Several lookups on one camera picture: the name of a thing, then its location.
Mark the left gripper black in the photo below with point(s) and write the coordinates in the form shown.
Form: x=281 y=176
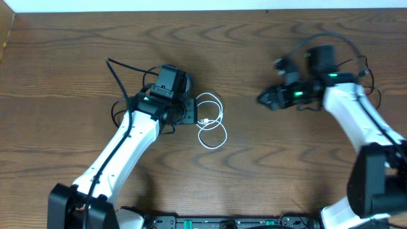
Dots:
x=189 y=111

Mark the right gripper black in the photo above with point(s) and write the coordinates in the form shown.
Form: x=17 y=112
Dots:
x=280 y=97

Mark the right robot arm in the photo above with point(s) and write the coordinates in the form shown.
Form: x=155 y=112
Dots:
x=376 y=189

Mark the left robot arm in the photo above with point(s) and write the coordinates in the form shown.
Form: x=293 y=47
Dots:
x=90 y=201

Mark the brown cardboard panel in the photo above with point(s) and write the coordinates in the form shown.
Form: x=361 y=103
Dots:
x=7 y=16

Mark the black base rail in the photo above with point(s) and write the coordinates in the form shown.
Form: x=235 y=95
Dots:
x=229 y=222

